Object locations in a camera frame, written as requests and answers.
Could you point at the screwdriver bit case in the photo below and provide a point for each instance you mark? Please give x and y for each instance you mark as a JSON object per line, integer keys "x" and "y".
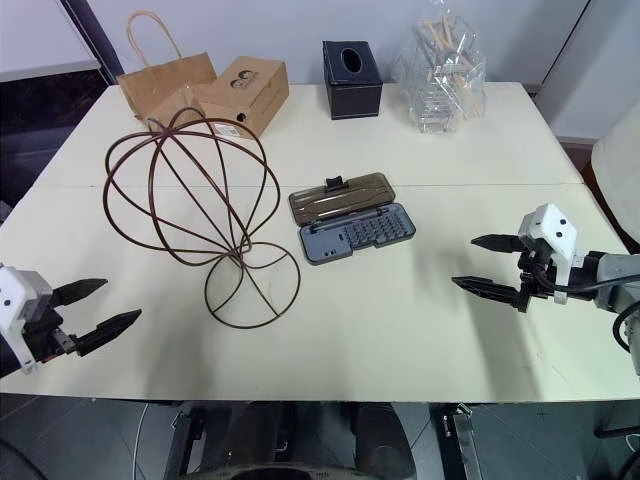
{"x": 350, "y": 220}

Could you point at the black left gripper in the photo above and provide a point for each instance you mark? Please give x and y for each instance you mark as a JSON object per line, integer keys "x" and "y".
{"x": 44, "y": 336}

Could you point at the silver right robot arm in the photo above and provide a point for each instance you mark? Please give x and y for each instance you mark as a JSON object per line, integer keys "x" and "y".
{"x": 612, "y": 280}

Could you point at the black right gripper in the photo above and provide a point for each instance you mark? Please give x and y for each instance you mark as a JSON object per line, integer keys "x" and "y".
{"x": 534, "y": 272}

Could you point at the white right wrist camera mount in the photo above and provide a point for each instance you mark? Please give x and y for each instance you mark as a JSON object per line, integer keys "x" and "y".
{"x": 552, "y": 235}

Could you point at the white chair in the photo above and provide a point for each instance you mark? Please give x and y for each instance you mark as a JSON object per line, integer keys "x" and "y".
{"x": 617, "y": 170}

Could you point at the brown cardboard box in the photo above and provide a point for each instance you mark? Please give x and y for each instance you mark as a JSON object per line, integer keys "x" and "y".
{"x": 250, "y": 95}

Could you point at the black tissue box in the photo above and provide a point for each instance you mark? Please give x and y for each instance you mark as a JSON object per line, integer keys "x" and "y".
{"x": 352, "y": 87}

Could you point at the dark rounded shape under table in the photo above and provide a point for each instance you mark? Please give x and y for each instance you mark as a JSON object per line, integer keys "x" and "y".
{"x": 377, "y": 442}

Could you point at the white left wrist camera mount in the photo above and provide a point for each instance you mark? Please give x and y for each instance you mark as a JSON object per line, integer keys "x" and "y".
{"x": 17, "y": 310}

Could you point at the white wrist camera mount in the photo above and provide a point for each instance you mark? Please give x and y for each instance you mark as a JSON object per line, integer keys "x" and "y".
{"x": 17, "y": 310}
{"x": 552, "y": 235}

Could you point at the clear acrylic organizer with sticks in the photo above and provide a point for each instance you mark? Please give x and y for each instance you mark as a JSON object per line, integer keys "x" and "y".
{"x": 445, "y": 75}

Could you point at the metal table leg bracket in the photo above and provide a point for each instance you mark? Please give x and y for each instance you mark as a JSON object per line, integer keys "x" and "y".
{"x": 462, "y": 440}
{"x": 187, "y": 437}

